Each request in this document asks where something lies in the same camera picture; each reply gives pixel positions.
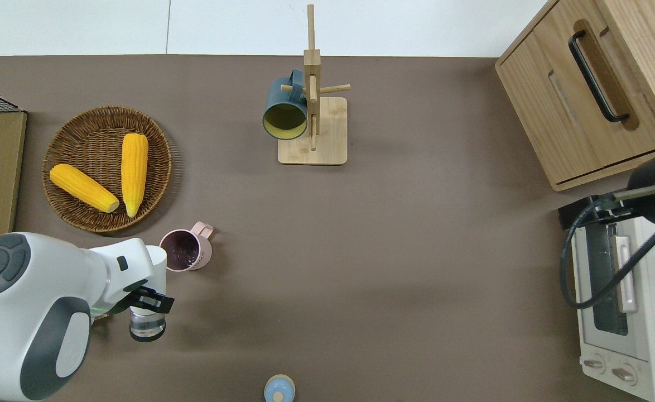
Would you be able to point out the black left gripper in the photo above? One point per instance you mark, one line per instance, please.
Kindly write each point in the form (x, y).
(129, 298)

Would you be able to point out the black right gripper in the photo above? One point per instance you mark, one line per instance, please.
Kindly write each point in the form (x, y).
(578, 215)

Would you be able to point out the pink mug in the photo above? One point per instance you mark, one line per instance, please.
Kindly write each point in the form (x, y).
(179, 257)

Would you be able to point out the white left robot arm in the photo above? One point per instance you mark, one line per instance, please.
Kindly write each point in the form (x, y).
(26, 312)

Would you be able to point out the wooden plate rack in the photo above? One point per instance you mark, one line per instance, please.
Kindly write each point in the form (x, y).
(101, 317)

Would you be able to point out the wooden cabinet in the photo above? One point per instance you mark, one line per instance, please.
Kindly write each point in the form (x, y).
(550, 111)

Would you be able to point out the yellow corn cob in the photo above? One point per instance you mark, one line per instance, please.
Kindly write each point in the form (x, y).
(82, 187)
(134, 173)

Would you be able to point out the white toaster oven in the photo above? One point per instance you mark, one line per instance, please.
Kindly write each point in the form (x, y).
(648, 335)

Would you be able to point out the blue call bell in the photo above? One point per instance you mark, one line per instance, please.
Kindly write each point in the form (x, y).
(279, 388)

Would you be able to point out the brown wicker basket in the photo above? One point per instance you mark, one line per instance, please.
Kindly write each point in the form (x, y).
(93, 134)

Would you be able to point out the brown table mat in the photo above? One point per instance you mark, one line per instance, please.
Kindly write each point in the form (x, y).
(361, 251)

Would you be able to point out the wooden mug tree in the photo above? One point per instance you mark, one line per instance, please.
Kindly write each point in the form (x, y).
(316, 153)

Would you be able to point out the dark blue mug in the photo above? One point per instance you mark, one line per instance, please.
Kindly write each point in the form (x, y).
(285, 120)

